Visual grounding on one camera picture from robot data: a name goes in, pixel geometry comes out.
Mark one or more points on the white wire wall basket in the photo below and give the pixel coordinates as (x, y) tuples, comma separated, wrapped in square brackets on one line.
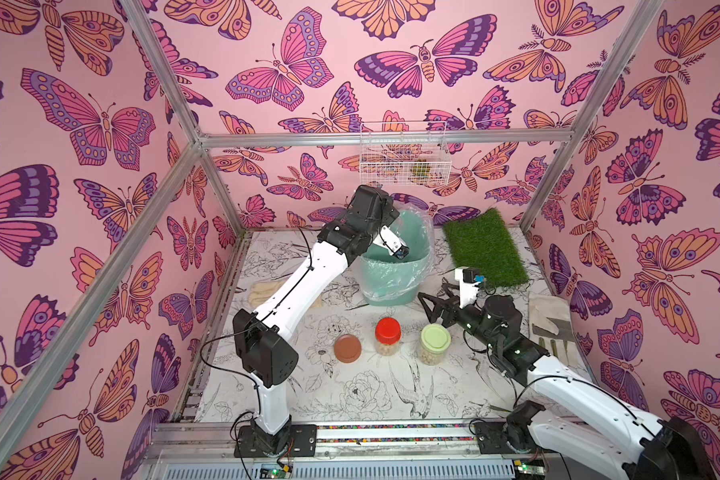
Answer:
[(385, 157)]

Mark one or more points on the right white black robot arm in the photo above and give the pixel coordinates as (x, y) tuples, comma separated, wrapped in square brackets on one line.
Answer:
[(613, 438)]

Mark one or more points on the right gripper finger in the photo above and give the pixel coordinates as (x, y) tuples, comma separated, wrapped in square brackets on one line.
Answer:
[(451, 302), (431, 307)]

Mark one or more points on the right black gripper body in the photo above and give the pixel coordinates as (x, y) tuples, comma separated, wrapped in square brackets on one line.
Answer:
[(453, 308)]

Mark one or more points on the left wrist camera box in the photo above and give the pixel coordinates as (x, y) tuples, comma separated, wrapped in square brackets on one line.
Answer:
[(392, 243)]

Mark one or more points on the green artificial grass mat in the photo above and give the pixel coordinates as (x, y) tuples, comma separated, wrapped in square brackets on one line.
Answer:
[(485, 243)]

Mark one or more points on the left beige cloth glove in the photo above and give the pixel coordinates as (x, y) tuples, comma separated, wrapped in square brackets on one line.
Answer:
[(262, 291)]

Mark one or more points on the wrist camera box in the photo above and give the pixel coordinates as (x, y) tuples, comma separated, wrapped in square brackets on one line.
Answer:
[(470, 282), (392, 243)]

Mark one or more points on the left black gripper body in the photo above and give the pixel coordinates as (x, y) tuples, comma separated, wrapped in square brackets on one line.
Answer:
[(388, 216)]

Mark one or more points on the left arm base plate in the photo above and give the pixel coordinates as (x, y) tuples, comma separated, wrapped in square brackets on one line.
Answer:
[(294, 440)]

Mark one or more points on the mint green trash bin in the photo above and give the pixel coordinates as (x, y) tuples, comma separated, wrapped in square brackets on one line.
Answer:
[(408, 270)]

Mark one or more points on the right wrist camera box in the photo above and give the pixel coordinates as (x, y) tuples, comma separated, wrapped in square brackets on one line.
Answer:
[(470, 282)]

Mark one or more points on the red lid peanut jar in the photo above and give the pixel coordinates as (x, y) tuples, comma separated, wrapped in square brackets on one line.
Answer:
[(387, 336)]

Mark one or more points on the brown jar lid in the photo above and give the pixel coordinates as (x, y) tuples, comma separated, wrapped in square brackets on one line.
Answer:
[(347, 348)]

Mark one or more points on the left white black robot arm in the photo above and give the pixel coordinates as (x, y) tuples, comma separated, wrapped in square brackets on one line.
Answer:
[(262, 337)]

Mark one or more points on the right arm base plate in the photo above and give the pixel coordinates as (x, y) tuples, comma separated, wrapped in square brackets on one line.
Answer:
[(495, 436)]

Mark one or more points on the green object in basket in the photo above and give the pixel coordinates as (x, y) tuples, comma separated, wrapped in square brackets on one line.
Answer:
[(420, 171)]

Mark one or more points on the green lid peanut jar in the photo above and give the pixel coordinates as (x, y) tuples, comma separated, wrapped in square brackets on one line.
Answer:
[(435, 340)]

